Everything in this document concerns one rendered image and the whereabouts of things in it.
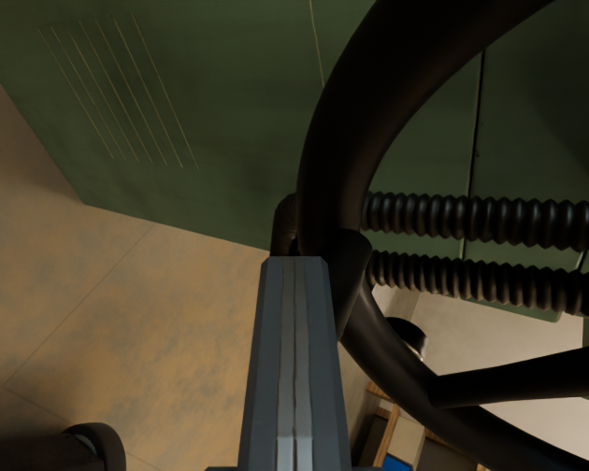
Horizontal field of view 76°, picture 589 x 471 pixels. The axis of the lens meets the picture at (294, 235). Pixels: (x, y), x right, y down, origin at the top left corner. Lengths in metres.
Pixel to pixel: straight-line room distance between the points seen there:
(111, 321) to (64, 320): 0.11
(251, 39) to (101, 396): 0.88
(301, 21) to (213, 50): 0.10
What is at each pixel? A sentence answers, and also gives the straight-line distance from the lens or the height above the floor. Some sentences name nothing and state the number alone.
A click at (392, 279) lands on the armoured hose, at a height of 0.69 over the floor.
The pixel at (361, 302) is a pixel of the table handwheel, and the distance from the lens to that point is 0.19.
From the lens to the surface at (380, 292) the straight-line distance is 0.48.
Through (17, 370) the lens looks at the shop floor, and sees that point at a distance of 0.92.
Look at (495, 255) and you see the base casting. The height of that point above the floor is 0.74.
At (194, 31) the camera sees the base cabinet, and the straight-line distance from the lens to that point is 0.40.
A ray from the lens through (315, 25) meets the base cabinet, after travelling 0.33.
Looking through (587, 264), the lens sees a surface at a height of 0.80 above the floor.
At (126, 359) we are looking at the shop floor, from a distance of 1.05.
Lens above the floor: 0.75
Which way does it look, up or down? 30 degrees down
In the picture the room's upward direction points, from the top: 102 degrees clockwise
